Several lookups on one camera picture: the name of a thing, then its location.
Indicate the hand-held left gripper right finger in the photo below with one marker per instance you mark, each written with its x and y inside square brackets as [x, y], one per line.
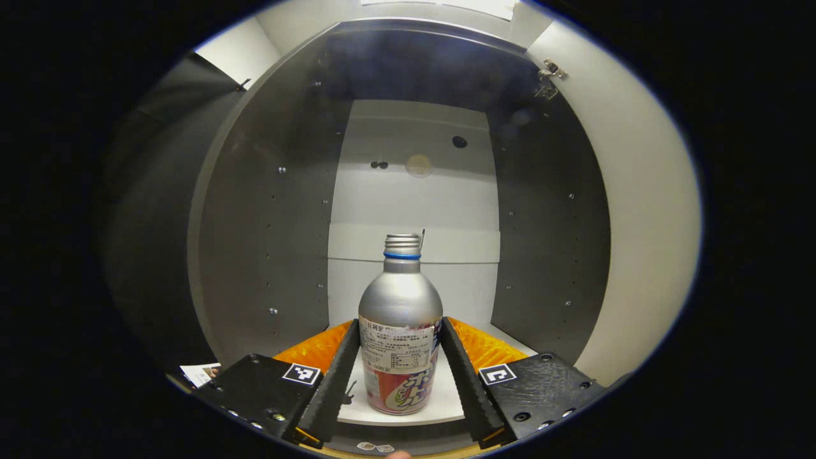
[468, 389]

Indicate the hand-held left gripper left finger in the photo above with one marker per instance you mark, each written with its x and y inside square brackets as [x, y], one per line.
[338, 389]

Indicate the silver bottle with label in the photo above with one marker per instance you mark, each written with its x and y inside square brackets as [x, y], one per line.
[400, 306]

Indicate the dark grey cabinet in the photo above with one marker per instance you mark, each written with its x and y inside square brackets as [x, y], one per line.
[268, 223]

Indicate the metal door hinge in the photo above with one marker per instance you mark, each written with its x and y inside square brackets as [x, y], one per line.
[549, 70]

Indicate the long ceiling light panel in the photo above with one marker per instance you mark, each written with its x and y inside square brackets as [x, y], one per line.
[478, 7]

